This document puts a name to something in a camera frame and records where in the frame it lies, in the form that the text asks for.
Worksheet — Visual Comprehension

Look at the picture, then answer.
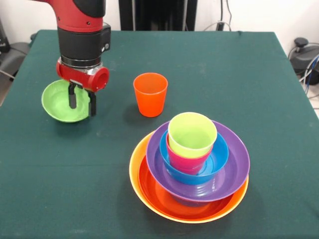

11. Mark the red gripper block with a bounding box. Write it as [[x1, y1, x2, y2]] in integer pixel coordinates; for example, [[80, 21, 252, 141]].
[[55, 59, 110, 117]]

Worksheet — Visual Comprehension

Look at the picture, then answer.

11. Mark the green plastic bowl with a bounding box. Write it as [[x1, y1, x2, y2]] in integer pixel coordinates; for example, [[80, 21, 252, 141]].
[[41, 79, 92, 123]]

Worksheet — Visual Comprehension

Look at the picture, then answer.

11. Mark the orange-red plastic cup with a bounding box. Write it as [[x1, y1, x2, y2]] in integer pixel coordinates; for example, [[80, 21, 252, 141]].
[[133, 72, 168, 118]]

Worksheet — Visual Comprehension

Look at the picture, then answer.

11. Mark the orange plastic bowl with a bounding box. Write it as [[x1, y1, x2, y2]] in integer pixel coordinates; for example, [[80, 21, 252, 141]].
[[129, 131, 249, 224]]

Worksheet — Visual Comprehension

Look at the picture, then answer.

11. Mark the red-orange plastic bowl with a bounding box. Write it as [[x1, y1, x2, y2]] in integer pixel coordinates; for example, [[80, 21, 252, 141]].
[[138, 154, 246, 220]]

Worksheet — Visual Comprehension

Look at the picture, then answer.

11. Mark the green plastic cup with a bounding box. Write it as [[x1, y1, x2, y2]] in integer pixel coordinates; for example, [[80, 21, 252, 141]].
[[167, 112, 218, 158]]

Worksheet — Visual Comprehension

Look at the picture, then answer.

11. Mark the crimson pink plastic cup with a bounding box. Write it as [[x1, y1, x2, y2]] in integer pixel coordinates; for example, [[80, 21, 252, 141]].
[[165, 140, 214, 175]]

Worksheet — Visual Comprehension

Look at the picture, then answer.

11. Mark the blue plastic bowl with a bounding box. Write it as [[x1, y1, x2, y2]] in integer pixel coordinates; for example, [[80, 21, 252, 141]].
[[159, 130, 229, 185]]

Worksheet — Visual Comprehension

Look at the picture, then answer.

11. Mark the purple plastic bowl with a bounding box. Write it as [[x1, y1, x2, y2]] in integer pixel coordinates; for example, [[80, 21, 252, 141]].
[[146, 120, 250, 207]]

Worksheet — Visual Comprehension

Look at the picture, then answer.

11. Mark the dark green tablecloth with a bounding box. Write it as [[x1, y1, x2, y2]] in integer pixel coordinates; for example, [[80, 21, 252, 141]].
[[0, 29, 319, 239]]

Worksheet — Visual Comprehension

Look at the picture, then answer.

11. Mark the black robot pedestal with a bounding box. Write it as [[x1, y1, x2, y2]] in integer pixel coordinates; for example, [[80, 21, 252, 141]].
[[119, 0, 197, 32]]

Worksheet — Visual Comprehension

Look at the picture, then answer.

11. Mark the white cable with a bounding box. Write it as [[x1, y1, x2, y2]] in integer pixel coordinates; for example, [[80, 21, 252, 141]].
[[203, 21, 232, 32]]

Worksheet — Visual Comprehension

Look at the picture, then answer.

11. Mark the black wall cable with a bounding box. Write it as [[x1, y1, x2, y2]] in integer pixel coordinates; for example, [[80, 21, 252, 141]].
[[219, 0, 233, 30]]

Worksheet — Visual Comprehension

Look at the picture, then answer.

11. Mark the tangle of cables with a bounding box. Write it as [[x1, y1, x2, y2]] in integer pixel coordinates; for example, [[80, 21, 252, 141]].
[[300, 53, 319, 97]]

